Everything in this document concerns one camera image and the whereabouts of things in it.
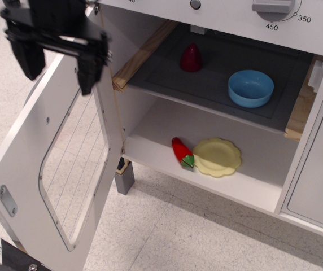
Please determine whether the white toy oven cabinet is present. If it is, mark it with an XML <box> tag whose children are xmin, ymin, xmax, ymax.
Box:
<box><xmin>87</xmin><ymin>1</ymin><xmax>323</xmax><ymax>235</ymax></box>

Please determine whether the yellow scalloped plate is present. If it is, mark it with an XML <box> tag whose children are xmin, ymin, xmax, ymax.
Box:
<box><xmin>193</xmin><ymin>138</ymin><xmax>242</xmax><ymax>178</ymax></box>

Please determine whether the gray cabinet leg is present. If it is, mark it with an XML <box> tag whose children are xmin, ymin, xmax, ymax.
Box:
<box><xmin>115</xmin><ymin>162</ymin><xmax>135</xmax><ymax>195</ymax></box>

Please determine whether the black caster wheel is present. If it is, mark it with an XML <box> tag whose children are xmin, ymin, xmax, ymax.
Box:
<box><xmin>3</xmin><ymin>0</ymin><xmax>21</xmax><ymax>8</ymax></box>

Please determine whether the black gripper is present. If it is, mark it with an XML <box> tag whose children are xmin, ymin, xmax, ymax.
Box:
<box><xmin>0</xmin><ymin>1</ymin><xmax>110</xmax><ymax>95</ymax></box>

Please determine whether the blue plastic bowl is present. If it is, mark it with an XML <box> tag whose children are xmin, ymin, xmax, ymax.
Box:
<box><xmin>228</xmin><ymin>70</ymin><xmax>274</xmax><ymax>108</ymax></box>

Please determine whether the white oven door with window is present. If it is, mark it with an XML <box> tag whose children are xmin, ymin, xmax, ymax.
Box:
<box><xmin>0</xmin><ymin>5</ymin><xmax>126</xmax><ymax>271</ymax></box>

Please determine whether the dark red cone toy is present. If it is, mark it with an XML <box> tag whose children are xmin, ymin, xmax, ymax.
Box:
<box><xmin>180</xmin><ymin>43</ymin><xmax>203</xmax><ymax>72</ymax></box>

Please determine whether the dark gray oven tray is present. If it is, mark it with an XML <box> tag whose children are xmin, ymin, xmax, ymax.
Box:
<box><xmin>129</xmin><ymin>24</ymin><xmax>313</xmax><ymax>131</ymax></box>

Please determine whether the gray temperature knob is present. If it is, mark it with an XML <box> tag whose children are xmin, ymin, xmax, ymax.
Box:
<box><xmin>251</xmin><ymin>0</ymin><xmax>295</xmax><ymax>22</ymax></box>

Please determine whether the red toy chili pepper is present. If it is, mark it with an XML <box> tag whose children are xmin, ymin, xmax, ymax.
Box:
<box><xmin>172</xmin><ymin>137</ymin><xmax>194</xmax><ymax>168</ymax></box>

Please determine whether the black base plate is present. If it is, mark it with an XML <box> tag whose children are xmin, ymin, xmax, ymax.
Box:
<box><xmin>1</xmin><ymin>239</ymin><xmax>50</xmax><ymax>271</ymax></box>

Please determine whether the gray round button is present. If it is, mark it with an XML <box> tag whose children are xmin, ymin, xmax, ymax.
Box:
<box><xmin>190</xmin><ymin>0</ymin><xmax>201</xmax><ymax>10</ymax></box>

